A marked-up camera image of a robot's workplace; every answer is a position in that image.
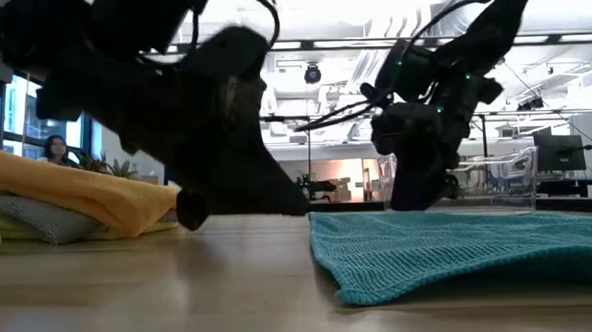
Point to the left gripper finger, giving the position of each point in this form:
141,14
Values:
257,188

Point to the teal microfiber towel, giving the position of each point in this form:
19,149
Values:
455,249

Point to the orange microfiber towel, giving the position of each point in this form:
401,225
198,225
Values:
77,190

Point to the grey microfiber towel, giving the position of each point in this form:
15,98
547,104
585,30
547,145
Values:
38,219

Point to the yellow microfiber towel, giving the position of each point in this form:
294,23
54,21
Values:
8,229

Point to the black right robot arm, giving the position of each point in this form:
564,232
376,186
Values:
490,32

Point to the clear plastic bin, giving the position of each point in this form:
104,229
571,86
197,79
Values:
506,174

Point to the black background robot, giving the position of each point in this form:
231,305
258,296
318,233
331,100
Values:
317,186

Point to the small potted succulent plant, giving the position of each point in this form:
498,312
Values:
108,168

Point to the dark computer monitor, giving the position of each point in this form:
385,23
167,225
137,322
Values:
558,152

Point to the person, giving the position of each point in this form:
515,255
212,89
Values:
55,150

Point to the black background workstation frame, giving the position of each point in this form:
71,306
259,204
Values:
309,150

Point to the black overhead camera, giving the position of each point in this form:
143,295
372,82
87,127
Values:
312,74

